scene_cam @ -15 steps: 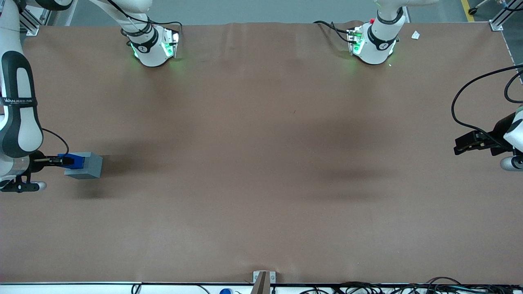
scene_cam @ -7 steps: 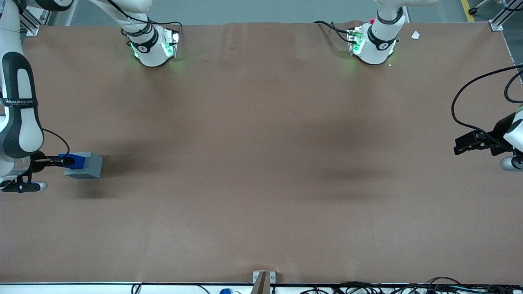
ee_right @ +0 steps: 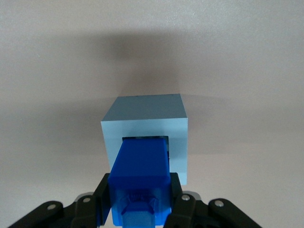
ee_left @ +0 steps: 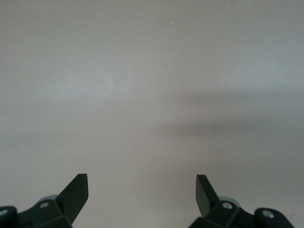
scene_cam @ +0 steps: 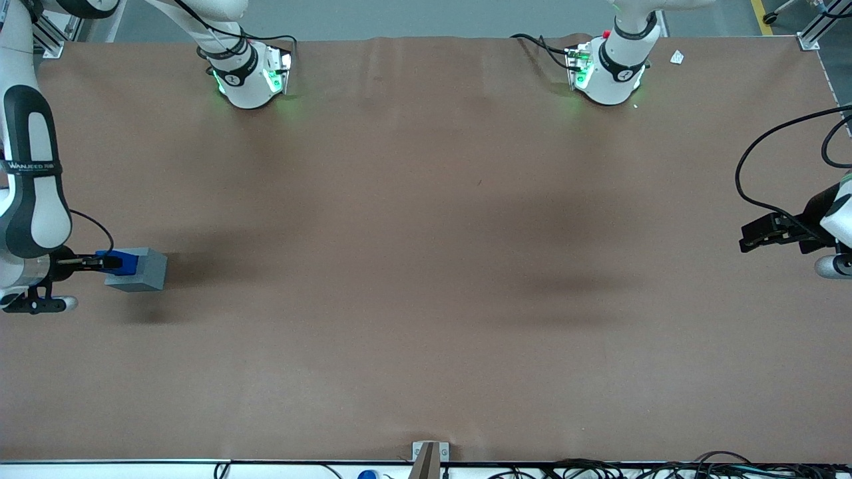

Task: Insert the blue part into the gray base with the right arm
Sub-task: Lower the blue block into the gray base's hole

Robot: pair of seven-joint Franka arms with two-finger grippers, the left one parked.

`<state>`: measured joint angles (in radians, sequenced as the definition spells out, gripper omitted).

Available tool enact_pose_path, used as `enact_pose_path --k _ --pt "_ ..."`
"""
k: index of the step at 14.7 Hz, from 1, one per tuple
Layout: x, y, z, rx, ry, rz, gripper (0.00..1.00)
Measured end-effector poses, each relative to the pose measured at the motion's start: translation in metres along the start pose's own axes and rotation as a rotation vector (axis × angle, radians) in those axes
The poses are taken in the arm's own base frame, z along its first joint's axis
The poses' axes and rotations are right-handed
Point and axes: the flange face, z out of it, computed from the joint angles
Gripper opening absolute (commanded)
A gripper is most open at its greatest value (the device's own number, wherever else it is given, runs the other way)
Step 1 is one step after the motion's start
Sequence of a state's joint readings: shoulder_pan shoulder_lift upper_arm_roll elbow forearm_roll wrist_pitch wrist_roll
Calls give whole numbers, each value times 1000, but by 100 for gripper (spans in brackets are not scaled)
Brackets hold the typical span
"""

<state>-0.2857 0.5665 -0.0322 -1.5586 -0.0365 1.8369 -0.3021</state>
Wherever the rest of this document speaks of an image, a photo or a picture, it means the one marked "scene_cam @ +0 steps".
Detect brown table mat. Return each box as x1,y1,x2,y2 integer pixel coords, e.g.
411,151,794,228
0,35,852,464

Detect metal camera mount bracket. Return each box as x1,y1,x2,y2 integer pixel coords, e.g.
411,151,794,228
408,441,450,479

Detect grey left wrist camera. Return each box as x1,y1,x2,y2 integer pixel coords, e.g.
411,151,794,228
814,255,852,279

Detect gray square base block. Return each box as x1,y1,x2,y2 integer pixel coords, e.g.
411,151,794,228
104,247,168,293

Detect black right base cable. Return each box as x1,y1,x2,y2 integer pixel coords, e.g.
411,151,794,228
238,25,298,69

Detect long black left wrist cable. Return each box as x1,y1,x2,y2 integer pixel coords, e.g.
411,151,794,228
735,104,852,241

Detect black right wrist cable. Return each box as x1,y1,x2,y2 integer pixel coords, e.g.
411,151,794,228
69,209,115,257

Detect aluminium frame post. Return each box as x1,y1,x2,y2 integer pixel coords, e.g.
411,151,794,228
30,13,92,59
797,0,852,51

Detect black left base cable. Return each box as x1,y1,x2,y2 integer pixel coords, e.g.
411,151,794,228
510,33,574,71

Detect short black looped cable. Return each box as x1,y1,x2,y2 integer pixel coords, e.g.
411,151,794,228
820,114,852,169

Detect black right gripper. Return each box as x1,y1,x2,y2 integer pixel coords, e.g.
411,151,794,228
49,245,123,281

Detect black base cable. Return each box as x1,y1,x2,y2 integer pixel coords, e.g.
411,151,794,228
510,33,574,71
238,25,298,69

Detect black cable bundle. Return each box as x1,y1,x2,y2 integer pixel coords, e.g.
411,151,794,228
486,450,852,479

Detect blue plastic part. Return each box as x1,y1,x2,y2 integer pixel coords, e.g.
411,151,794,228
95,249,139,277

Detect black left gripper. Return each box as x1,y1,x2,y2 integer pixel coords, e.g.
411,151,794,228
739,183,841,255

